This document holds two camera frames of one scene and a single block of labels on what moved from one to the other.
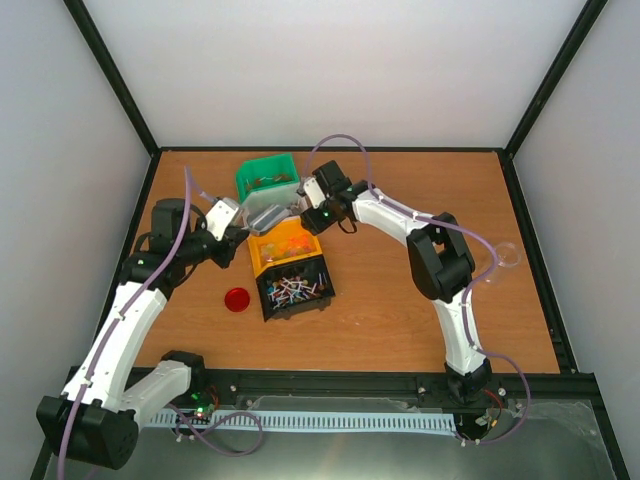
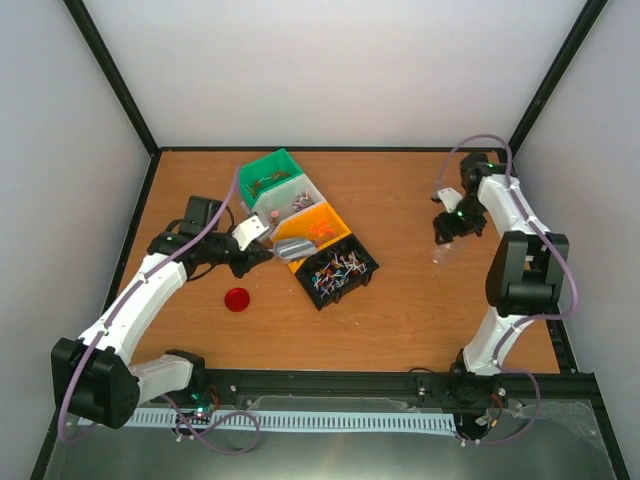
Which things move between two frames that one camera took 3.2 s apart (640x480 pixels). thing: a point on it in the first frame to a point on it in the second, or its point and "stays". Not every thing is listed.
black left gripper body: [223, 258] to [239, 268]
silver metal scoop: [262, 219] to [291, 248]
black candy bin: [295, 288] to [339, 269]
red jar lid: [237, 299] stays
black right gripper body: [321, 223] to [467, 220]
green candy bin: [258, 174] stays
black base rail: [384, 390] stays
